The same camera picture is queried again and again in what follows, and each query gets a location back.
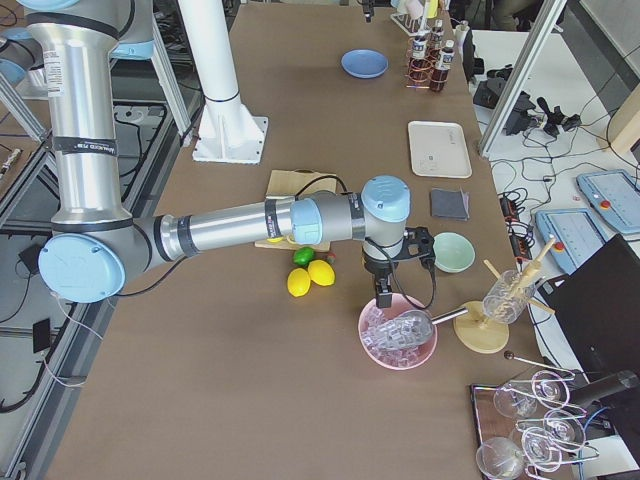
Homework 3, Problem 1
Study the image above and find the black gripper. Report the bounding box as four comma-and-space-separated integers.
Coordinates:
362, 227, 433, 308

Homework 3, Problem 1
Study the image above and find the blue round plate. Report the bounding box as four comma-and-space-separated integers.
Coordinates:
341, 49, 389, 79

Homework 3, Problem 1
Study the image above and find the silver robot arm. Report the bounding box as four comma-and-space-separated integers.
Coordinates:
24, 1, 435, 307

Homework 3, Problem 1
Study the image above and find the steel ice scoop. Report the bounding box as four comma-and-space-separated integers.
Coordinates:
380, 307, 468, 350

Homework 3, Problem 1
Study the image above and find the pink bowl with ice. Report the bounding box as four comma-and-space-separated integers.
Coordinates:
358, 293, 438, 370

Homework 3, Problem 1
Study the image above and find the yellow lemon upper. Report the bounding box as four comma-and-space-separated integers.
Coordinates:
307, 260, 336, 286

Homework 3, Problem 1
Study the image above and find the yellow lemon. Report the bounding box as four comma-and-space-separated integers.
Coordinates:
287, 268, 311, 298
307, 260, 336, 286

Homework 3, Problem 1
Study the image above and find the mint green bowl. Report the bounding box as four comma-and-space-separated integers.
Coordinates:
434, 232, 476, 273

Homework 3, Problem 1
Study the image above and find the yellow lemon lower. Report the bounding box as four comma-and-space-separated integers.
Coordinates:
287, 268, 311, 298

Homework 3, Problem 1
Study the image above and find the green lime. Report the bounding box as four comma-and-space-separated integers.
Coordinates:
293, 246, 316, 268

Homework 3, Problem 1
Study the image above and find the wooden cup stand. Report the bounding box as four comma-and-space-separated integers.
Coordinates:
453, 236, 555, 354

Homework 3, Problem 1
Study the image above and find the grey folded cloth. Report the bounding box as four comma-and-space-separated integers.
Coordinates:
430, 188, 469, 221

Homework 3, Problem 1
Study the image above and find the glass mug on stand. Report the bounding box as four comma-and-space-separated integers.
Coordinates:
482, 270, 535, 325

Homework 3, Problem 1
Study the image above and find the bamboo cutting board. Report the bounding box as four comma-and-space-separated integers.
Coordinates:
254, 170, 338, 251

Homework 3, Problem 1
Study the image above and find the cream rabbit tray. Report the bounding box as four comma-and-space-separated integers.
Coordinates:
408, 120, 472, 179

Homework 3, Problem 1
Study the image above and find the wine glass rack tray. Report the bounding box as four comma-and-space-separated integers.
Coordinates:
470, 369, 600, 479

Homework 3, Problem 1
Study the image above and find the teach pendant near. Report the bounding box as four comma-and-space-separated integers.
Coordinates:
535, 208, 610, 274

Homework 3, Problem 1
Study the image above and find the teach pendant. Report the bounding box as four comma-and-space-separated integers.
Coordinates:
576, 169, 639, 235
535, 208, 610, 274

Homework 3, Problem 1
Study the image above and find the tea bottle right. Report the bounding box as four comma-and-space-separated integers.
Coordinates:
429, 40, 455, 92

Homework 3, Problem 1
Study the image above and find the tea bottle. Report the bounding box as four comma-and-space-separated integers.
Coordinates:
429, 40, 455, 92
408, 30, 428, 87
430, 19, 444, 51

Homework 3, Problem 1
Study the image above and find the tea bottle middle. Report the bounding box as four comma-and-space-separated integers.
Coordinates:
408, 30, 428, 87

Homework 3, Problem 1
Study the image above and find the teach pendant far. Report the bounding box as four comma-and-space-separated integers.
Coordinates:
576, 169, 639, 235

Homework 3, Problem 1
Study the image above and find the tea bottle left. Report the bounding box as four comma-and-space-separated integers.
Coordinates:
430, 19, 444, 51

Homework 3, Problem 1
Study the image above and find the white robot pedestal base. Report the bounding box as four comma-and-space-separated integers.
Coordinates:
179, 0, 268, 165

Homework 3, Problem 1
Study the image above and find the copper wire bottle rack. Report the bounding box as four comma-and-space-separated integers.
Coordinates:
405, 30, 455, 92

